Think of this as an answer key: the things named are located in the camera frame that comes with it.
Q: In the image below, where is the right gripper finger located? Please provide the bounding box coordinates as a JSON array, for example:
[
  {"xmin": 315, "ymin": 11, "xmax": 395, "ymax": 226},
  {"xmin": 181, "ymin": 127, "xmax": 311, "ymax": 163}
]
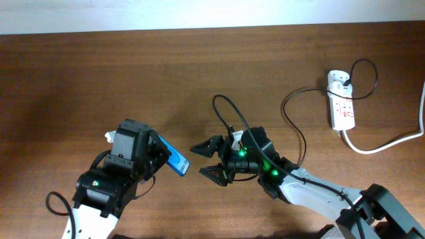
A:
[
  {"xmin": 190, "ymin": 135, "xmax": 223, "ymax": 158},
  {"xmin": 199, "ymin": 163, "xmax": 228, "ymax": 186}
]

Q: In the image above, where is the blue screen Galaxy smartphone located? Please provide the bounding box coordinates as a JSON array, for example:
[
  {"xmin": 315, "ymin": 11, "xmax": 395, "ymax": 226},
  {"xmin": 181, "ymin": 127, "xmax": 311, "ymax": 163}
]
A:
[{"xmin": 159, "ymin": 136, "xmax": 191, "ymax": 177}]

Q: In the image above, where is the black USB charging cable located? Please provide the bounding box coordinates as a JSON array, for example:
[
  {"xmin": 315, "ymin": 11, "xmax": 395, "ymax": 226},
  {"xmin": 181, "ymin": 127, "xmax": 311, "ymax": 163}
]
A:
[{"xmin": 281, "ymin": 58, "xmax": 379, "ymax": 167}]

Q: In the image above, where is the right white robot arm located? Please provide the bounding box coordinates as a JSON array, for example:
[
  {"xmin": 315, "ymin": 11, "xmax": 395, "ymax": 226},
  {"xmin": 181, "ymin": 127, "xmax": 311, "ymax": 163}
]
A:
[{"xmin": 191, "ymin": 127, "xmax": 424, "ymax": 238}]

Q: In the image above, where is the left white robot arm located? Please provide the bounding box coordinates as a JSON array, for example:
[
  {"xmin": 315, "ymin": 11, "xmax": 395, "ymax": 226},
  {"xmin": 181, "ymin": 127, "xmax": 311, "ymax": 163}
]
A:
[{"xmin": 62, "ymin": 119, "xmax": 173, "ymax": 238}]

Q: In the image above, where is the white power strip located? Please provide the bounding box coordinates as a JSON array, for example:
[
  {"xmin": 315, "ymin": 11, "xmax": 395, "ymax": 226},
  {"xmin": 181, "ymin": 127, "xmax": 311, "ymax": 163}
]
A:
[{"xmin": 327, "ymin": 70, "xmax": 355, "ymax": 131}]

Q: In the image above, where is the white USB wall charger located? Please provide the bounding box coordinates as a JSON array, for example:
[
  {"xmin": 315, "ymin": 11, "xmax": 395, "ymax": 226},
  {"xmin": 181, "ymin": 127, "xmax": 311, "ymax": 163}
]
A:
[{"xmin": 327, "ymin": 81, "xmax": 353, "ymax": 98}]

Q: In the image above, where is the white power strip cord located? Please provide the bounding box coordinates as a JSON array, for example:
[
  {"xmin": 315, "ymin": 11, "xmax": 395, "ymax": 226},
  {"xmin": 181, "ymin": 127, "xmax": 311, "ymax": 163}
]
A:
[{"xmin": 338, "ymin": 80, "xmax": 425, "ymax": 155}]

